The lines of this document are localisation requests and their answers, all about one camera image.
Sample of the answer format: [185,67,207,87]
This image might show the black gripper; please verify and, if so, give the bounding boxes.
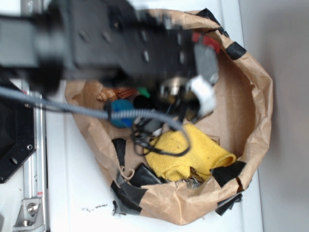
[135,11,219,114]

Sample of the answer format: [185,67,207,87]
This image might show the green rectangular block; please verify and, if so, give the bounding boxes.
[137,87,151,98]

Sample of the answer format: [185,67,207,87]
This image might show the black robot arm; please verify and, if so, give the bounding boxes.
[0,0,218,117]

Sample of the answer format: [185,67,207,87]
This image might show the brown paper bag bin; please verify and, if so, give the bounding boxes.
[74,9,273,225]

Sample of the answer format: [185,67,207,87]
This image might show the yellow microfiber cloth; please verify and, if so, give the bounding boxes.
[144,124,237,182]

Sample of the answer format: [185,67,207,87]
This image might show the blue foam ball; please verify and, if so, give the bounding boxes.
[103,99,134,129]

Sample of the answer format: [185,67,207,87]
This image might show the orange spiral seashell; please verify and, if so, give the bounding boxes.
[97,87,137,102]

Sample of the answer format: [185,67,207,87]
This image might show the thin black wires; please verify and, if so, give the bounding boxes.
[130,96,191,157]

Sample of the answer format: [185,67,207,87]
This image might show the grey braided cable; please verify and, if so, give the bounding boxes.
[0,86,184,131]

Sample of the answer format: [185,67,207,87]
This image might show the aluminium extrusion rail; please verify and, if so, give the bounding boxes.
[23,108,50,232]

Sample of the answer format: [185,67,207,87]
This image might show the black octagonal mount plate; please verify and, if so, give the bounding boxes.
[0,96,35,184]

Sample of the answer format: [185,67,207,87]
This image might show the metal corner bracket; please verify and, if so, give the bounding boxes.
[13,198,46,232]

